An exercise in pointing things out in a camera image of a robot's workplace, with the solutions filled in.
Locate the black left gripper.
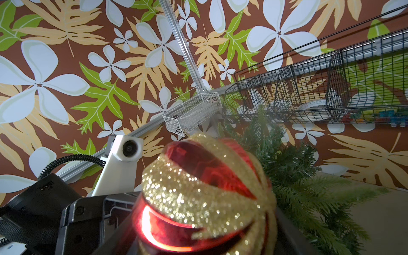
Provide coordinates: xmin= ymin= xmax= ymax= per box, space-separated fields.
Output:
xmin=55 ymin=192 xmax=140 ymax=255

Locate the red gold striped ball ornament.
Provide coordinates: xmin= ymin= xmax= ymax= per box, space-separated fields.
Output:
xmin=132 ymin=133 xmax=278 ymax=255

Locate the small green christmas tree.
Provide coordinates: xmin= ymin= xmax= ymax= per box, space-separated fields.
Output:
xmin=218 ymin=110 xmax=387 ymax=255

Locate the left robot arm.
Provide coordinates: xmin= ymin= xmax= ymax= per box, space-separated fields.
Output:
xmin=1 ymin=155 xmax=139 ymax=255

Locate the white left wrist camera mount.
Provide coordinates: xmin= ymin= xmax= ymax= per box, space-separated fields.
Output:
xmin=92 ymin=135 xmax=143 ymax=197

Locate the white wire basket left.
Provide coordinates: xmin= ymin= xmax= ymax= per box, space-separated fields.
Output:
xmin=160 ymin=92 xmax=223 ymax=137

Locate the aluminium frame post left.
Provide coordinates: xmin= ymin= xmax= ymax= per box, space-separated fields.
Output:
xmin=159 ymin=0 xmax=206 ymax=94

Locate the black wire basket shelf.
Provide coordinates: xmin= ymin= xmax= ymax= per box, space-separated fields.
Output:
xmin=222 ymin=30 xmax=408 ymax=127

